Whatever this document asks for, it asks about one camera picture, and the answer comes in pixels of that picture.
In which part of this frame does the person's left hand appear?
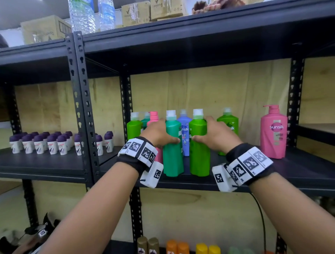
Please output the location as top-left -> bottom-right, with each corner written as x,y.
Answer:
140,118 -> 181,150

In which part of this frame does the person's right hand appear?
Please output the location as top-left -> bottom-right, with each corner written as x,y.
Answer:
192,116 -> 244,154

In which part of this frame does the large pink shampoo bottle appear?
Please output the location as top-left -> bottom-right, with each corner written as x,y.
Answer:
260,104 -> 288,159
146,111 -> 163,164

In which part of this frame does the large teal shampoo bottle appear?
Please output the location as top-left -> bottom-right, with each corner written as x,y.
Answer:
141,112 -> 151,130
162,110 -> 185,178

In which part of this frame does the large green shampoo bottle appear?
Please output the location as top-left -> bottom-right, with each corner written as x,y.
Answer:
216,107 -> 239,156
188,109 -> 211,177
126,112 -> 144,143

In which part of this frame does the large blue shampoo bottle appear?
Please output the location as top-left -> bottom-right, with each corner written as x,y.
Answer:
177,109 -> 193,157

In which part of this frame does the small gold shampoo bottle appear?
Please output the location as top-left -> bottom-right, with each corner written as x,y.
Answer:
137,236 -> 149,254
148,237 -> 160,254

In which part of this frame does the person's left forearm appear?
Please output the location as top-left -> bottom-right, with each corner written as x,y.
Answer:
39,162 -> 139,254

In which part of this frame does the person's right forearm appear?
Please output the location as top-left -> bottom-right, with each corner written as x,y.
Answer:
248,172 -> 335,254

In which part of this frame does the left wristband with marker tags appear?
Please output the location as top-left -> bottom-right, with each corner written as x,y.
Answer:
116,136 -> 157,175

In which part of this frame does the wristband with marker tags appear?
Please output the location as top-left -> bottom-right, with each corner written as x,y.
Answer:
116,136 -> 157,175
225,143 -> 275,186

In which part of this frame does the right wristband with marker tags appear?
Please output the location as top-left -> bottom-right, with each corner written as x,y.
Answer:
225,143 -> 275,186

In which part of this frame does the group of purple-capped deodorants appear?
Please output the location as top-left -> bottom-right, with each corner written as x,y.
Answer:
9,130 -> 114,157

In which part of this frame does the brown storage carton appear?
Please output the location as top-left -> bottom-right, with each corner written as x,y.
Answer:
20,15 -> 73,45
121,1 -> 151,28
150,0 -> 189,21

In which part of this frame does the clear plastic water bottle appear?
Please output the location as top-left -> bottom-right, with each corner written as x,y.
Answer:
97,0 -> 116,31
68,0 -> 96,35

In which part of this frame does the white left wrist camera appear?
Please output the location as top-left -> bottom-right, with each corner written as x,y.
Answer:
140,161 -> 164,189

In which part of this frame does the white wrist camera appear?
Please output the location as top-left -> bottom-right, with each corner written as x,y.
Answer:
212,163 -> 237,193
140,161 -> 164,189

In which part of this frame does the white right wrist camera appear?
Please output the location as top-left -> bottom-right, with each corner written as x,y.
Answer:
212,163 -> 237,193

